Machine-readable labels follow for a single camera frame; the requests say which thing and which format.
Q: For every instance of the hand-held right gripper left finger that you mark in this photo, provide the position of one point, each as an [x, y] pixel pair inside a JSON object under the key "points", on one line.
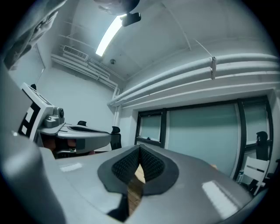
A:
{"points": [[87, 175]]}

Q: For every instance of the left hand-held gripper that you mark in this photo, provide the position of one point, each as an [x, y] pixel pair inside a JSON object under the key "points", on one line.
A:
{"points": [[37, 109]]}

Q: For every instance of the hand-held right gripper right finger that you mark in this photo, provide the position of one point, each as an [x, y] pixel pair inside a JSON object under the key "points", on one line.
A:
{"points": [[192, 188]]}

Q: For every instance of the person's left hand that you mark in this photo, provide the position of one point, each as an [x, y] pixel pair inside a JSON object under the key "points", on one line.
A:
{"points": [[49, 144]]}

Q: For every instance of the black swivel chair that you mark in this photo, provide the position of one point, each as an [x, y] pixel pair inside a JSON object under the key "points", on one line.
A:
{"points": [[82, 123]]}

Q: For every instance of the black mesh office chair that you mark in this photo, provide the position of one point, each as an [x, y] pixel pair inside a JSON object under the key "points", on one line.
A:
{"points": [[116, 140]]}

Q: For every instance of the white slatted chair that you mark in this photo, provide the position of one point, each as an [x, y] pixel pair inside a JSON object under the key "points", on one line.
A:
{"points": [[256, 166]]}

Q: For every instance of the round smoke detector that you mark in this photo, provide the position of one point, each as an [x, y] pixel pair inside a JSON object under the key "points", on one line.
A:
{"points": [[113, 61]]}

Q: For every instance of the black office chair with headrest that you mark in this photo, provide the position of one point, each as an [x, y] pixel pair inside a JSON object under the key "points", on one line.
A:
{"points": [[262, 148]]}

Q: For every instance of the white air vent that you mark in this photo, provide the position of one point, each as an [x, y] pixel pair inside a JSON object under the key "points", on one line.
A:
{"points": [[75, 53]]}

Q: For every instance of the long ceiling light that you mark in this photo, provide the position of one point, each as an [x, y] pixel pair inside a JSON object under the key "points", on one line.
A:
{"points": [[109, 35]]}

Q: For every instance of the bundle of white ceiling pipes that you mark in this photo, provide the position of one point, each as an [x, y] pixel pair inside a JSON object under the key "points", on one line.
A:
{"points": [[197, 72]]}

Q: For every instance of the person's grey shirt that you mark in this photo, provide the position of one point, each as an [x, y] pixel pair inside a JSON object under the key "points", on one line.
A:
{"points": [[26, 32]]}

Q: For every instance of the person's head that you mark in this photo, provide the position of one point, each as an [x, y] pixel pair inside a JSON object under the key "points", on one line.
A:
{"points": [[116, 6]]}

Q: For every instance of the black window frame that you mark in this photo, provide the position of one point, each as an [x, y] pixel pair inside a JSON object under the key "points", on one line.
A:
{"points": [[241, 135]]}

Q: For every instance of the black head-mounted camera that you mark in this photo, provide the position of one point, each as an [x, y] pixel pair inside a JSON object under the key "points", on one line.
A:
{"points": [[131, 19]]}

